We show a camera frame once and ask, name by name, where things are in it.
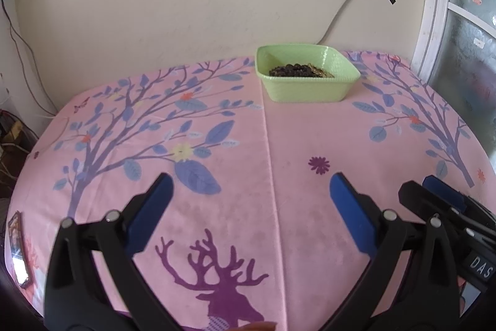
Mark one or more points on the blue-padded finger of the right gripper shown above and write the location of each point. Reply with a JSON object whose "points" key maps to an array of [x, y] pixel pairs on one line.
{"points": [[445, 193]]}

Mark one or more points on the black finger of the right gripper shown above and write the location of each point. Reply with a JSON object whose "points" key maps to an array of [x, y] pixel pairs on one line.
{"points": [[433, 210]]}

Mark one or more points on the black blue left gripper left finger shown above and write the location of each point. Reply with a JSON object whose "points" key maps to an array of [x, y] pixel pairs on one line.
{"points": [[93, 282]]}

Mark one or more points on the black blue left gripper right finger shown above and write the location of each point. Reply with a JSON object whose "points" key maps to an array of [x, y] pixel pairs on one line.
{"points": [[410, 280]]}

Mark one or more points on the person's hand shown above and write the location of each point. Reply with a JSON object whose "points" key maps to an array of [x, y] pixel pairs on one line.
{"points": [[257, 326]]}

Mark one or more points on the clutter pile at left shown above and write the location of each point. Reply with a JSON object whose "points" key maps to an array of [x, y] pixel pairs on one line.
{"points": [[17, 142]]}

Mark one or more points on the pink printed bed sheet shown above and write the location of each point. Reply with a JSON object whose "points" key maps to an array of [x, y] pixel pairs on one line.
{"points": [[251, 233]]}

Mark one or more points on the light green plastic basket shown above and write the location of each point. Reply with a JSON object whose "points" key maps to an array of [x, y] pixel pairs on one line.
{"points": [[339, 75]]}

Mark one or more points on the white window frame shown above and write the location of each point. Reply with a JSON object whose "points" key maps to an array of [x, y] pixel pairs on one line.
{"points": [[441, 5]]}

